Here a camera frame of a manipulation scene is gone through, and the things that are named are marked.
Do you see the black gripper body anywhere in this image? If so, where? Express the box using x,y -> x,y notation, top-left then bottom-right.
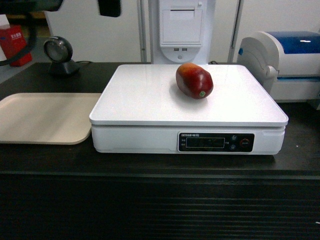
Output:
97,0 -> 121,18

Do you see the dark red mango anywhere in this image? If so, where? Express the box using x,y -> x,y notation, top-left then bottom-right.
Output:
175,62 -> 214,100

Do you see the black checkout counter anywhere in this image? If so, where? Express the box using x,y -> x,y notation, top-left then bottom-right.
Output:
0,61 -> 320,240

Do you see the black barcode scanner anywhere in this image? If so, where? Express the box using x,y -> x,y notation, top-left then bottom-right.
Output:
43,36 -> 80,77

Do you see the white blue label printer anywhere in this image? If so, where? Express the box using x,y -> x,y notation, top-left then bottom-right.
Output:
237,31 -> 320,102

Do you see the red cardboard box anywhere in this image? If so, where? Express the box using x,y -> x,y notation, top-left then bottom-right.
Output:
0,24 -> 27,59

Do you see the white electronic scale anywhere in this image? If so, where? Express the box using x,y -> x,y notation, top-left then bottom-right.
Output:
89,64 -> 289,155

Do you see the white receipt printer stand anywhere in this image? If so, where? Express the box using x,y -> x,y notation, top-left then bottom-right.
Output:
148,0 -> 216,65

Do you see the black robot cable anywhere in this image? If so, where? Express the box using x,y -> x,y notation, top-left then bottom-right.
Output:
0,12 -> 38,67

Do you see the beige plastic tray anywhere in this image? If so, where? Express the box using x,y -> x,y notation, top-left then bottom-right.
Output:
0,93 -> 100,145

